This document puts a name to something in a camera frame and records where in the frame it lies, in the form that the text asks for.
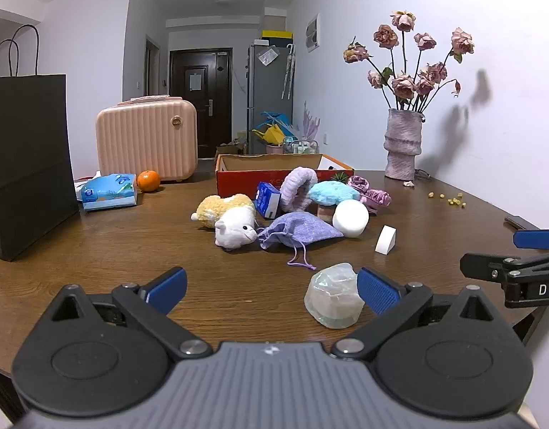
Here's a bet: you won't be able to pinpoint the pink ribbed suitcase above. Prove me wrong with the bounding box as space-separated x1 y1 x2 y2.
95 95 199 182

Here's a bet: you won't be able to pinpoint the fluffy purple headband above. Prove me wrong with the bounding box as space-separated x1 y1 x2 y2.
280 167 319 212

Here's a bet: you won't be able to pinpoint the purple coral decoration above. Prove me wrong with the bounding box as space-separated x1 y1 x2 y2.
301 100 322 144

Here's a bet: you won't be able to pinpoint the orange cardboard box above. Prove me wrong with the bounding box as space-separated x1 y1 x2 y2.
215 154 356 199

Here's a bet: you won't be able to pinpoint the dark brown door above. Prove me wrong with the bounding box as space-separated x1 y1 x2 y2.
169 48 233 159

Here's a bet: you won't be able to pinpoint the small blue carton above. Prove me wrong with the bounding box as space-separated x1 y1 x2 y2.
254 181 283 220

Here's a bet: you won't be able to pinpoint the pink satin scrunchie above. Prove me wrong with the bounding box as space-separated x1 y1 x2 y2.
347 176 392 215

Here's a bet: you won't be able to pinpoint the bunch of dried pink roses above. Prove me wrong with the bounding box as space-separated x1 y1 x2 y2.
343 10 475 112

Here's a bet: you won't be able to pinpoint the orange fruit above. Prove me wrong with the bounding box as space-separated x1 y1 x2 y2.
137 170 161 192

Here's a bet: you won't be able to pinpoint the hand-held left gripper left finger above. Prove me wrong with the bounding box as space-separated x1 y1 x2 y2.
52 267 212 361

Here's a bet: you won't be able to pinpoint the purple textured vase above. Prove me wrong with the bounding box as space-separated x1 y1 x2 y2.
383 108 425 181

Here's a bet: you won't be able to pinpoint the dark flat phone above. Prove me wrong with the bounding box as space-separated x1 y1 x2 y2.
504 217 540 232

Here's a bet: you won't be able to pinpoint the black paper bag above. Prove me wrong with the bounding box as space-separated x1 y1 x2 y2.
0 24 80 262

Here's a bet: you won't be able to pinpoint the blue tissue pack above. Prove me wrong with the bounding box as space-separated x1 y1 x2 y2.
80 173 138 212

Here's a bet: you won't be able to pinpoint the yellow and white plush toy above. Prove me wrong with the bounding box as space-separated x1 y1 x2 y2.
191 194 258 250

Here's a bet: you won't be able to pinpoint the white wedge sponge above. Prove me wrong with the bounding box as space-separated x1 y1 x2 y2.
375 226 397 255

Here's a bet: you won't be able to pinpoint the trolley with bottles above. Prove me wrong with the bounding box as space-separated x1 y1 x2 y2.
282 138 320 155

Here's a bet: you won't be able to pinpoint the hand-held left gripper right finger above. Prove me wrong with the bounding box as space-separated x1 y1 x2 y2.
332 267 495 362

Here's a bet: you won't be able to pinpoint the grey refrigerator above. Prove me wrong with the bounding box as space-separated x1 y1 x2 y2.
247 44 295 155

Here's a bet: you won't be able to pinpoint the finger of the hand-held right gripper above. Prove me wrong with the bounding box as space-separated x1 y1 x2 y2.
514 228 549 248
461 251 549 282

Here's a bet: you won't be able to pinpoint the hanging folded umbrella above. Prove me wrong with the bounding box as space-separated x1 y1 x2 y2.
281 44 296 99

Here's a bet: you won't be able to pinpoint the scattered yellow crumbs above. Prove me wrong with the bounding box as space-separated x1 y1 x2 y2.
427 191 467 208

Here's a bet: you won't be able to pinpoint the blue mushroom plush toy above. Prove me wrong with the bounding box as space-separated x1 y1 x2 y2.
307 181 361 224

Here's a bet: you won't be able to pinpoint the purple drawstring pouch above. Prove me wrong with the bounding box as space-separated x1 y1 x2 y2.
256 212 344 270

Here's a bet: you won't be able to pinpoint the white round sponge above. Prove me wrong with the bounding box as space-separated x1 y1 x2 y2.
332 199 370 238

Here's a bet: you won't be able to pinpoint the white wall panel box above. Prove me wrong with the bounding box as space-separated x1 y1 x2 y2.
305 13 320 52

